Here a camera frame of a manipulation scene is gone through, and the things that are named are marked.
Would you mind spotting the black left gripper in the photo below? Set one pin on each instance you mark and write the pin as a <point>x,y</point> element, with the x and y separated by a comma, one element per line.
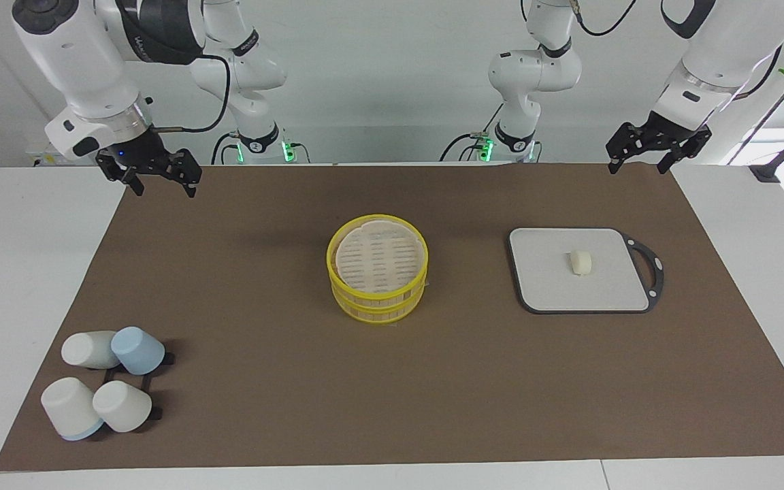
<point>661,136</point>

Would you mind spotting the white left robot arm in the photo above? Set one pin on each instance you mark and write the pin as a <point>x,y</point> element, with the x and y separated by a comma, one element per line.
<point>535,71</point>

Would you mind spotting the thin grey pole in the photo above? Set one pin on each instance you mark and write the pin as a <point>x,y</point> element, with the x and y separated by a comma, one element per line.
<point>759,126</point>

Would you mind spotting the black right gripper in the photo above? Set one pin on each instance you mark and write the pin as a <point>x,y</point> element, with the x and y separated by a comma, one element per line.
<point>150,155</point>

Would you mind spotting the yellow bamboo steamer base tier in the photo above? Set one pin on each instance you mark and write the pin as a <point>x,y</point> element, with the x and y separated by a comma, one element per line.
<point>378,312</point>

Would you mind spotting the brown table mat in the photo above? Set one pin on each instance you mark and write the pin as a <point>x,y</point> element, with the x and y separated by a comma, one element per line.
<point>392,381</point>

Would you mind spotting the grey cutting board black rim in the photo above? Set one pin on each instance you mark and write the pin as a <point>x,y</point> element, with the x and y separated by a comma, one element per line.
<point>569,286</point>

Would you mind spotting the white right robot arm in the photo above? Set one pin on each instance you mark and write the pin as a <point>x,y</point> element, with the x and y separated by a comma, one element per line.
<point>72,54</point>

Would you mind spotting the white perforated steamer liner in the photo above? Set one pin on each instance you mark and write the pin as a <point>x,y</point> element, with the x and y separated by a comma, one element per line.
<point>378,255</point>

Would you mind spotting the white plastic cup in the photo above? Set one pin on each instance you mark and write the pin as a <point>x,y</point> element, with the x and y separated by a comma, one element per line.
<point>69,408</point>
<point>86,349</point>
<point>123,407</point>

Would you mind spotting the light blue plastic cup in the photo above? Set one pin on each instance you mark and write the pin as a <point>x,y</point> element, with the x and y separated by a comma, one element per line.
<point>139,350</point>

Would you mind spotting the black cup rack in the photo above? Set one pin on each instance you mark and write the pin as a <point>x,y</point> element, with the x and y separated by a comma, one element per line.
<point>120,374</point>

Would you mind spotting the white steamed bun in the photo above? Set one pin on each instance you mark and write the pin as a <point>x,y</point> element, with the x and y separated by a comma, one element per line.
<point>581,262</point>

